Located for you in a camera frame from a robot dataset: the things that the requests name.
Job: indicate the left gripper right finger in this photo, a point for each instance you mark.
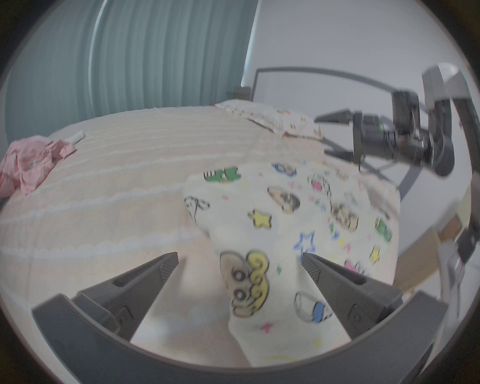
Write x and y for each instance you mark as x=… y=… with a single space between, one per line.
x=352 y=300

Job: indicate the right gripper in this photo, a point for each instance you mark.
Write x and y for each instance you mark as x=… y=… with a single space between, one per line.
x=371 y=137

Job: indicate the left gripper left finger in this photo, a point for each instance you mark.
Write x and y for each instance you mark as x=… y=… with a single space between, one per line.
x=131 y=296

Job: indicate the white printed pyjama top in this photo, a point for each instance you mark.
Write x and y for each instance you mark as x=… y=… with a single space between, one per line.
x=300 y=232

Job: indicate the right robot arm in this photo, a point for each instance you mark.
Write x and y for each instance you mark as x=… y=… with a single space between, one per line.
x=442 y=123

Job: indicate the bed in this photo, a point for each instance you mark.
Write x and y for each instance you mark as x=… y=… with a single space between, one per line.
x=112 y=180

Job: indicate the white printed pillow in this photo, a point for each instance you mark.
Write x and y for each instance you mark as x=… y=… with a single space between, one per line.
x=273 y=118

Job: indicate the grey bedside table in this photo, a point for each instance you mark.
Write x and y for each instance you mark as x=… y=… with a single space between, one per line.
x=240 y=93

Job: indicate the pink garment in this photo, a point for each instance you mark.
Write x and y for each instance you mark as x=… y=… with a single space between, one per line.
x=30 y=165

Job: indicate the white garment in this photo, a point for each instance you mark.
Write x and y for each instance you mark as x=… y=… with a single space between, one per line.
x=78 y=137

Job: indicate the blue-green curtain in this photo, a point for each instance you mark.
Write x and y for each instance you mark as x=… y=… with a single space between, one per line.
x=48 y=71
x=172 y=56

